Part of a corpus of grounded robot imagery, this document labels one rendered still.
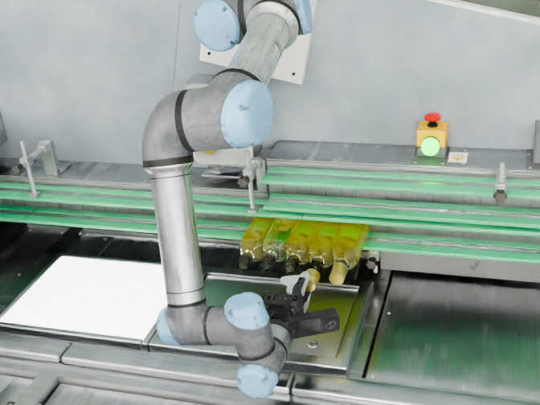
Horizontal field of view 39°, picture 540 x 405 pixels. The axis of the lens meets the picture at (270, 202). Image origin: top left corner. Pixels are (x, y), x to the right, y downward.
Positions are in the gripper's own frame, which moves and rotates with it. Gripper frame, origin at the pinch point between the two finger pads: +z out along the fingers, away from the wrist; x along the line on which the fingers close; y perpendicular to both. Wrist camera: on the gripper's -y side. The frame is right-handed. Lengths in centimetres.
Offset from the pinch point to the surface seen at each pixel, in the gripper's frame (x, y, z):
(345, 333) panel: 11.8, -8.2, -1.3
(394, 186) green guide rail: -13.9, -16.1, 22.9
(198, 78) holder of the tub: -34, 38, 40
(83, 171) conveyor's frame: -6, 76, 37
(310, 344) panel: 12.3, -1.2, -6.0
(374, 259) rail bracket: 4.0, -11.6, 18.6
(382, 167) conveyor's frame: -14.9, -11.9, 30.9
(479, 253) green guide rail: 2.9, -36.1, 23.4
